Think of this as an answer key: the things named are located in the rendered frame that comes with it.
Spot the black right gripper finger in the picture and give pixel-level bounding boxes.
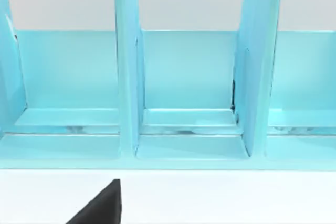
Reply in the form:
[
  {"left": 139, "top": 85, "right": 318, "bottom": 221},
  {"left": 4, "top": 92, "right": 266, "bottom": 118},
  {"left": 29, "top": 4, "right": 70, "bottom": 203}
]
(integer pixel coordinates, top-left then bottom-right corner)
[{"left": 65, "top": 178, "right": 122, "bottom": 224}]

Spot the light blue rack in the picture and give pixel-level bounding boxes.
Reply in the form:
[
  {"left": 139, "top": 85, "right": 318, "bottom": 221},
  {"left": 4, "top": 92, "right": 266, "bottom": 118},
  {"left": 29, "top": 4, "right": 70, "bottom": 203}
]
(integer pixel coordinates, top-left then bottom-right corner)
[{"left": 0, "top": 0, "right": 336, "bottom": 171}]

